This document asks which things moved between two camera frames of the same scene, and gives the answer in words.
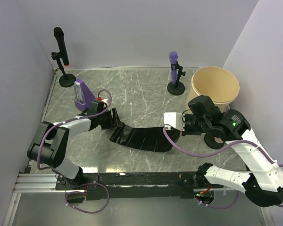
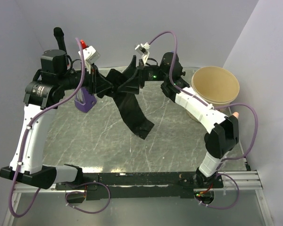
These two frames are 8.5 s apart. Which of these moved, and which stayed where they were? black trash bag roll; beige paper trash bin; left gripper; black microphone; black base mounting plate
Moved: black trash bag roll; left gripper
Stayed: black microphone; beige paper trash bin; black base mounting plate
